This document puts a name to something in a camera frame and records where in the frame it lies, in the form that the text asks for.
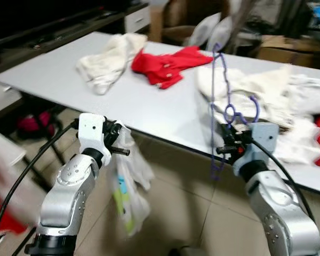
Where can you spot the crumpled cream garment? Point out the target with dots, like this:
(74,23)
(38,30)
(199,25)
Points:
(109,61)

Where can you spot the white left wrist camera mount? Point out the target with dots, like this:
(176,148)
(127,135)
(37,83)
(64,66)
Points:
(90,130)

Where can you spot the white cloth with green print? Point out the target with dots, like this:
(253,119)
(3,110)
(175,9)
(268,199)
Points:
(130,181)

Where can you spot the pink bag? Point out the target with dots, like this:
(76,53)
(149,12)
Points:
(34,122)

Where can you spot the long grey white table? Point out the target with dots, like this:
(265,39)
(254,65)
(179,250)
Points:
(149,106)

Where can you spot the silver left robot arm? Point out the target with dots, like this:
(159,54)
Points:
(69,186)

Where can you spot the black television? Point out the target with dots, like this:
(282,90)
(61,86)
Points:
(42,18)

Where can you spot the plain brown cardboard box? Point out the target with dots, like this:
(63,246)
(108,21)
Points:
(288,50)

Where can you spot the red polo shirt cream buttons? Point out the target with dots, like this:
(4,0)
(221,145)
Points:
(165,66)

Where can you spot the white drawer unit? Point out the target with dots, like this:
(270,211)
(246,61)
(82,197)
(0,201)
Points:
(137,18)

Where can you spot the crumpled white shirt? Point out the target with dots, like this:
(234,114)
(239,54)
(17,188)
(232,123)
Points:
(309,96)
(298,144)

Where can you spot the purple plastic hanger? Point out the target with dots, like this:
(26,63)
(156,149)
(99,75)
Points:
(224,85)

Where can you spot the white pillow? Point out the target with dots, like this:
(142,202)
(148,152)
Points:
(208,32)

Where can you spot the black tv bench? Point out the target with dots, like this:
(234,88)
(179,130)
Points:
(42,56)

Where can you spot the brown chair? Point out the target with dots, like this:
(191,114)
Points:
(176,18)

